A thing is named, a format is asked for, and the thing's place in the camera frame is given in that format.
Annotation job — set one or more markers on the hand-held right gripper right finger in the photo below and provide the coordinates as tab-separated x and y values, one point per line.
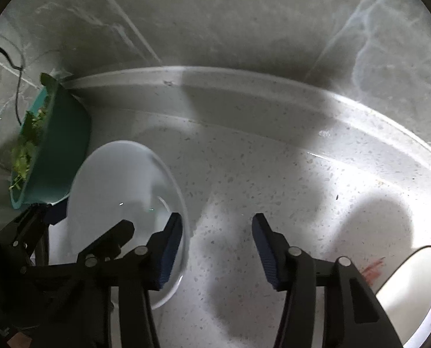
266	253

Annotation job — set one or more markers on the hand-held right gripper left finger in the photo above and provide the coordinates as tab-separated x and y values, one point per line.
170	253

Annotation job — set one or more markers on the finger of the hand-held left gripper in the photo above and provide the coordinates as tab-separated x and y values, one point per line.
56	213
114	235

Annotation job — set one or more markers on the small white bowl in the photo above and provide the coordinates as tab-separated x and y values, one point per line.
128	188

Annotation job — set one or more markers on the large white bowl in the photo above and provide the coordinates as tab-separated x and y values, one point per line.
407	297

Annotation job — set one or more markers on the chopped green vegetables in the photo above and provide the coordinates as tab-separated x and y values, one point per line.
27	152

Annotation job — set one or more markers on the green plastic basin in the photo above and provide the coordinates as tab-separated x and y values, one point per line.
63	145

